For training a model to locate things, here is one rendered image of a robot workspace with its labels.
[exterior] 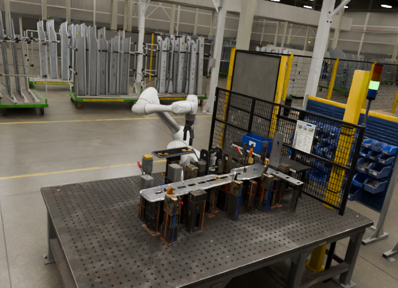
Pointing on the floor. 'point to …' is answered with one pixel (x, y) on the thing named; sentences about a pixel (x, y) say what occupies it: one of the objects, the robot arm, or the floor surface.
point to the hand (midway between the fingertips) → (187, 141)
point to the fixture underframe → (53, 252)
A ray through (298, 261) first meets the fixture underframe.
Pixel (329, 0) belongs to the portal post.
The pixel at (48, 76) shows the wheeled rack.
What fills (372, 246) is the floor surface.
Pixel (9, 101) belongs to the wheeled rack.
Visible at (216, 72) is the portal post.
